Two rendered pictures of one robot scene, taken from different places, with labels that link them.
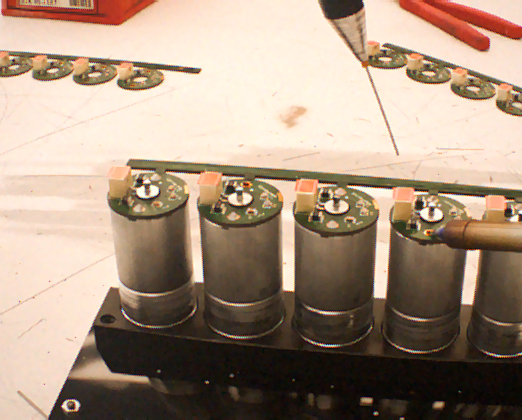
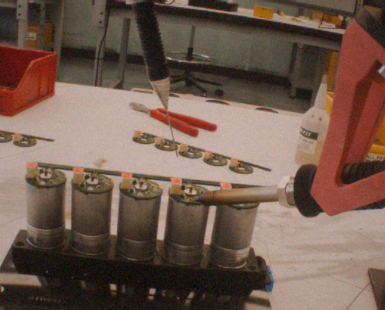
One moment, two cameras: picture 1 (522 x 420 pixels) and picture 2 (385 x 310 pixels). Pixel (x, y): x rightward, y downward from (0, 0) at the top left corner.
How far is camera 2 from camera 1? 0.05 m
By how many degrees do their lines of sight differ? 19
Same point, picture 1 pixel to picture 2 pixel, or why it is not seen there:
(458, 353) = (204, 266)
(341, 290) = (143, 229)
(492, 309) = (223, 241)
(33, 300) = not seen: outside the picture
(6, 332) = not seen: outside the picture
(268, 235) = (107, 199)
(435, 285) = (193, 227)
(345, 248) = (146, 207)
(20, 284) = not seen: outside the picture
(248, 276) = (96, 221)
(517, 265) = (239, 217)
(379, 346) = (161, 260)
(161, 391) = (49, 281)
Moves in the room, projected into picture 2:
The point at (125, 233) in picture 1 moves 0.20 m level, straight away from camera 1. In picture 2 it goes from (34, 195) to (12, 99)
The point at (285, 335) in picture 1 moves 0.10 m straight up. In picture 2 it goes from (112, 254) to (125, 87)
